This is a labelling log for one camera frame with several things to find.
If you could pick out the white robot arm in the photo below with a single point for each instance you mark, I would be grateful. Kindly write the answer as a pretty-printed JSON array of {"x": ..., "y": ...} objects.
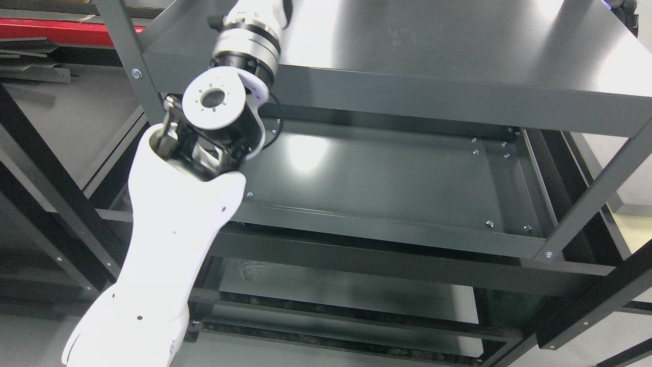
[{"x": 185, "y": 184}]

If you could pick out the dark grey metal shelf unit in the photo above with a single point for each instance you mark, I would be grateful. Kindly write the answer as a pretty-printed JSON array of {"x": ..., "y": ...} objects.
[{"x": 437, "y": 176}]

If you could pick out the black metal rack frame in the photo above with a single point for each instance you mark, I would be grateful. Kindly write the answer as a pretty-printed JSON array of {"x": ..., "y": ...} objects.
[{"x": 66, "y": 151}]

